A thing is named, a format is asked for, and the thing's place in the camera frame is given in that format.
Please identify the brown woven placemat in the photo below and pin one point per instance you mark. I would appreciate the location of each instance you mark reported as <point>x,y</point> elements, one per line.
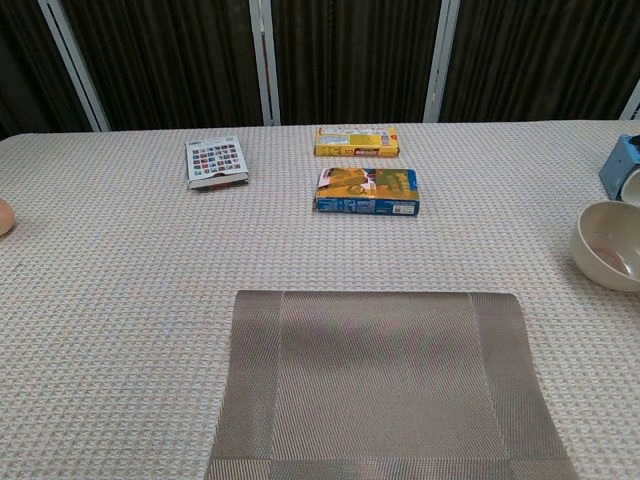
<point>385,380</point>

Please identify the beige bowl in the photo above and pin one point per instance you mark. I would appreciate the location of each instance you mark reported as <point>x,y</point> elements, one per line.
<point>595,260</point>

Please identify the orange blue snack box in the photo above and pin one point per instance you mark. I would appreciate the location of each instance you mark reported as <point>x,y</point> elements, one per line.
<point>365,192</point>

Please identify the yellow snack box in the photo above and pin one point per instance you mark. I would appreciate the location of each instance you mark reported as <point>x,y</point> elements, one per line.
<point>356,142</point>

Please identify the white picture card box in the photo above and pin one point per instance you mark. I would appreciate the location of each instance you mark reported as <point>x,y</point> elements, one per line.
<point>216,159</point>

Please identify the black pleated curtain panel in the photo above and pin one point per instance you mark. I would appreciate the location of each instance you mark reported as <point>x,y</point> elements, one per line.
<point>30,65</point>
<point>540,55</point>
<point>170,60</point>
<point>355,60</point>

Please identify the beige woven tablecloth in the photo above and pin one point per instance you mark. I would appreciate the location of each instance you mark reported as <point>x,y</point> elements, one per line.
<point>125,300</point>

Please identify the blue cardboard box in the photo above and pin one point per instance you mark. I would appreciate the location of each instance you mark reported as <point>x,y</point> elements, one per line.
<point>617,162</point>

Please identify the brown egg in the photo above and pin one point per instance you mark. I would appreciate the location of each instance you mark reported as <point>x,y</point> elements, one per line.
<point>5,218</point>

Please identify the white cup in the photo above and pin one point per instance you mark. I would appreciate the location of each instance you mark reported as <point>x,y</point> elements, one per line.
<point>632,190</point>

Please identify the silver partition frame post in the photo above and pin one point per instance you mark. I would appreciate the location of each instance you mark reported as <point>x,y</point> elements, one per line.
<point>265,62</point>
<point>75,65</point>
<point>441,60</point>
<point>632,105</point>

